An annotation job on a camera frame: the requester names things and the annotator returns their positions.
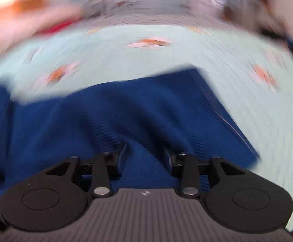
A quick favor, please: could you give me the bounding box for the blue knit sweater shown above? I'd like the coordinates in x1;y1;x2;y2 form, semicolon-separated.
0;68;258;198

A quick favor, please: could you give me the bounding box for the red pillow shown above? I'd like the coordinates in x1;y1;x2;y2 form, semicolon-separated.
36;19;81;35

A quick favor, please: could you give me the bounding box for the mint bee-print quilt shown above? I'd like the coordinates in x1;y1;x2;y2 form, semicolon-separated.
0;23;293;232

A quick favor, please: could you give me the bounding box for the rolled floral duvet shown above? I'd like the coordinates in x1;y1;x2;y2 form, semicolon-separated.
0;4;83;56

